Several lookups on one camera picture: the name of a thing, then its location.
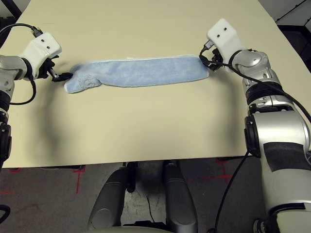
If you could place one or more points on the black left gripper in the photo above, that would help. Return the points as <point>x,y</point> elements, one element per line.
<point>46,70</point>

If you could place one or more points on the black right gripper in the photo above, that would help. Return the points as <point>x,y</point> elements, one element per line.
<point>216,60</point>

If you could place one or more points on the light blue terry towel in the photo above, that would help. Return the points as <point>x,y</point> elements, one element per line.
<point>145,72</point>

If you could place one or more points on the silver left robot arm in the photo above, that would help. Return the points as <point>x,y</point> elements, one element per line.
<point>9,65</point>

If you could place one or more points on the black foam floor mat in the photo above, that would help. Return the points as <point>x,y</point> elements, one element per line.
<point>6,26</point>
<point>295,41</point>

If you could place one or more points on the black stand bar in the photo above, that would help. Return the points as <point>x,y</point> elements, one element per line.
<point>294,17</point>

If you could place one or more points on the grey robot right leg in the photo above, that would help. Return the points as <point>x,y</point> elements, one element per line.
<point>179,196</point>

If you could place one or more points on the grey robot torso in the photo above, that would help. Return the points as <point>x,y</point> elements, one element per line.
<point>128,229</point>

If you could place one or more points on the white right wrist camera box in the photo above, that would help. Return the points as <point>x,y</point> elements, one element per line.
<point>223,34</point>

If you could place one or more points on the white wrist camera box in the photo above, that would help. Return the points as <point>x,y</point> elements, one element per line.
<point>223,34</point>
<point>41,48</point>

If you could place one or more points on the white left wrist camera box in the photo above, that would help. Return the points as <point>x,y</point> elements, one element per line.
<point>41,48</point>

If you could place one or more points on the beige side table black frame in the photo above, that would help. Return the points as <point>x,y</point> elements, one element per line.
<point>13,7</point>

